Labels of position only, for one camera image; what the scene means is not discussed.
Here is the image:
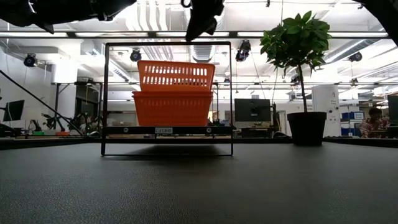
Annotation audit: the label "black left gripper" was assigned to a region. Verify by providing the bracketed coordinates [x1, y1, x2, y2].
[182, 0, 225, 42]

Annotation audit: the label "orange plastic basket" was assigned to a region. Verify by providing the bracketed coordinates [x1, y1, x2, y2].
[131, 90, 215, 95]
[132, 93, 214, 127]
[137, 60, 216, 93]

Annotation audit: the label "overhead LED light bar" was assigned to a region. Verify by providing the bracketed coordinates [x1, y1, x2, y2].
[0, 30, 389, 39]

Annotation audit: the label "green leafy plant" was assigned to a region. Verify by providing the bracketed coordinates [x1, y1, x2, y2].
[259, 11, 332, 113]

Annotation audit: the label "black computer monitor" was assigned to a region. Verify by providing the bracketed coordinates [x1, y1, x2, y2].
[387, 95, 398, 125]
[2, 99, 25, 123]
[234, 98, 272, 123]

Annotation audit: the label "white square pillar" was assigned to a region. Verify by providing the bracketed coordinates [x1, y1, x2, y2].
[312, 85, 340, 138]

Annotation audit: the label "black plant pot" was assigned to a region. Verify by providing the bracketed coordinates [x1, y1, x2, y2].
[286, 111, 328, 146]

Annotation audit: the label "black table mat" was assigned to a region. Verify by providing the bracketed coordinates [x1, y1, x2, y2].
[0, 142, 398, 224]

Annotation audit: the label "blue storage bins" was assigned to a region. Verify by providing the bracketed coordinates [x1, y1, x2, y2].
[341, 111, 365, 137]

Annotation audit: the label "person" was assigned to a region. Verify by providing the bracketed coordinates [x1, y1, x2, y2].
[359, 107, 391, 139]

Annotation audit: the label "black frame workbench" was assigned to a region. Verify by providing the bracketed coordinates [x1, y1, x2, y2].
[51, 82, 103, 138]

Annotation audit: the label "black aluminium rig frame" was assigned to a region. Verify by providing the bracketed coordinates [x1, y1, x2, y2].
[0, 70, 85, 137]

